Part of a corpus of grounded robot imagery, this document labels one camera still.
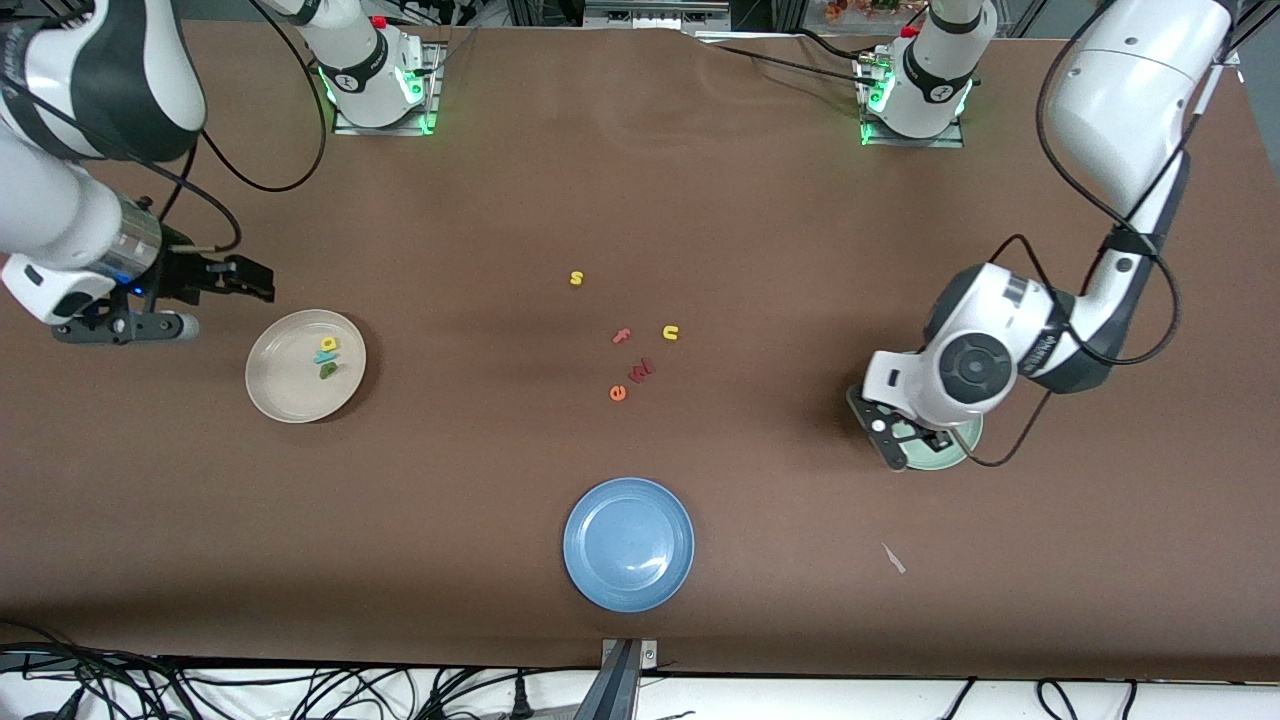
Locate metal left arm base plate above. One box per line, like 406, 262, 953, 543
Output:
858, 55, 966, 149

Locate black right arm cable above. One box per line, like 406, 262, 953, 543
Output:
0, 0, 331, 256

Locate blue round plate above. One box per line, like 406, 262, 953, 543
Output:
563, 477, 696, 613

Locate grey metal table bracket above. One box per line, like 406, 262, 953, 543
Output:
575, 638, 659, 720

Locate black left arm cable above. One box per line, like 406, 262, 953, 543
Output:
955, 0, 1241, 469

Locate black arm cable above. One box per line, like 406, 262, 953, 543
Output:
0, 0, 331, 256
955, 0, 1241, 469

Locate brown table cover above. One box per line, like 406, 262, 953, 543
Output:
0, 25, 1280, 683

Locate beige round plate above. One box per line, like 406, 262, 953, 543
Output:
245, 309, 368, 424

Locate pale green round plate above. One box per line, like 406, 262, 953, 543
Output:
905, 415, 985, 471

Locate black cable tangle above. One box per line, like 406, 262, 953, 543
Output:
0, 618, 601, 720

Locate black cable on table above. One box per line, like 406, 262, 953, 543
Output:
690, 28, 891, 91

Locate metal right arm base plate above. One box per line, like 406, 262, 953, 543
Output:
332, 40, 443, 136

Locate grey metal equipment frame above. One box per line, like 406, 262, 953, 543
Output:
585, 0, 731, 29

